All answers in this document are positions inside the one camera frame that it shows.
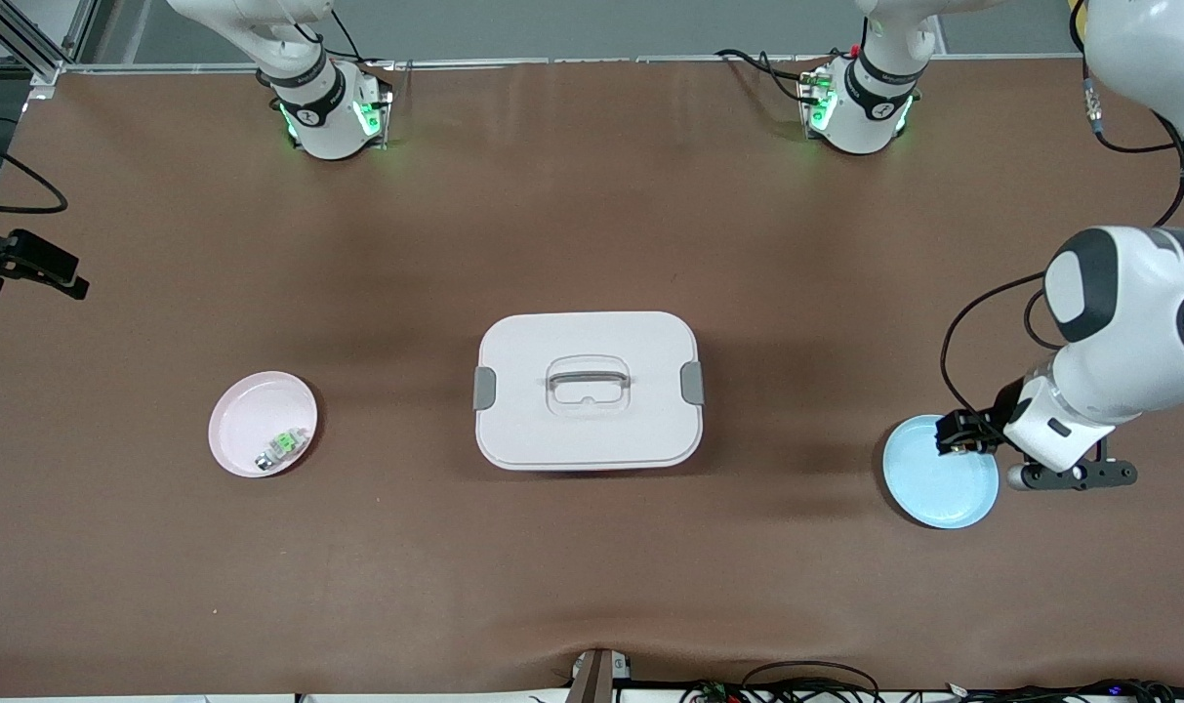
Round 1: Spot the black base cable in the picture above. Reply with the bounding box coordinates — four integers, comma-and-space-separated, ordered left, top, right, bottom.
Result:
715, 47, 827, 106
299, 5, 397, 71

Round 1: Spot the metal table edge rail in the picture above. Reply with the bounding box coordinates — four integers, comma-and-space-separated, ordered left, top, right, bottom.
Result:
60, 54, 1085, 71

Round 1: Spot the black cable bundle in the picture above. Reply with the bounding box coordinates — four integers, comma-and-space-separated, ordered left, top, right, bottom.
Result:
943, 677, 1184, 703

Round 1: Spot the pink round plate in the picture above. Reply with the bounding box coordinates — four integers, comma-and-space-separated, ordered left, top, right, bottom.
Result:
208, 371, 319, 478

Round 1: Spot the black right base cable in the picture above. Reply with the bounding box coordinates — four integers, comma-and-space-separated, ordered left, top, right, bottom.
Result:
299, 5, 397, 71

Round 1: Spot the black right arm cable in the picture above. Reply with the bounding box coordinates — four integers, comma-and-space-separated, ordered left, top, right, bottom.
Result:
0, 127, 68, 214

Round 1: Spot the black left base cable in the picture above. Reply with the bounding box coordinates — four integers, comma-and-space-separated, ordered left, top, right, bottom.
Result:
715, 47, 827, 106

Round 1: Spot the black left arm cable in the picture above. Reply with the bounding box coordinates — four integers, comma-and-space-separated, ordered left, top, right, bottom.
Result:
941, 0, 1184, 423

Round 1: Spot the light blue round plate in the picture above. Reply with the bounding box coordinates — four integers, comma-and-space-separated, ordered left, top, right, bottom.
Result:
882, 415, 1000, 530

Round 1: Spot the green and clear switch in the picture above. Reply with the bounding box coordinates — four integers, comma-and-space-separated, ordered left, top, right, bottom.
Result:
254, 428, 309, 473

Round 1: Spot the white lidded storage box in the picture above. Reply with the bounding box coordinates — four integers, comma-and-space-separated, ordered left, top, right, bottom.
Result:
473, 311, 705, 473

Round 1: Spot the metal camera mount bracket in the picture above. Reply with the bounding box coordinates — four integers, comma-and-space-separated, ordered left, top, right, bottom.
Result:
570, 647, 633, 703

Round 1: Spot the aluminium frame profile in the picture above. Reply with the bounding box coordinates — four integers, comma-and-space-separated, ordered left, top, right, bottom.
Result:
0, 0, 100, 89

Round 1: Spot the brown table mat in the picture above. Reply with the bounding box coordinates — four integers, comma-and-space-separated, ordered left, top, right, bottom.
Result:
0, 57, 1184, 696

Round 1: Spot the black cable loop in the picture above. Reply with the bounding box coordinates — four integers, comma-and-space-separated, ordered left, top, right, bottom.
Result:
741, 661, 882, 703

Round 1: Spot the gray lid handle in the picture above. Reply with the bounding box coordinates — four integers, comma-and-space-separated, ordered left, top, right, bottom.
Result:
547, 367, 632, 393

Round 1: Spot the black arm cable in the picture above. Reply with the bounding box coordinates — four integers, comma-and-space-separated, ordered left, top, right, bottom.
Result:
941, 0, 1184, 423
0, 127, 68, 214

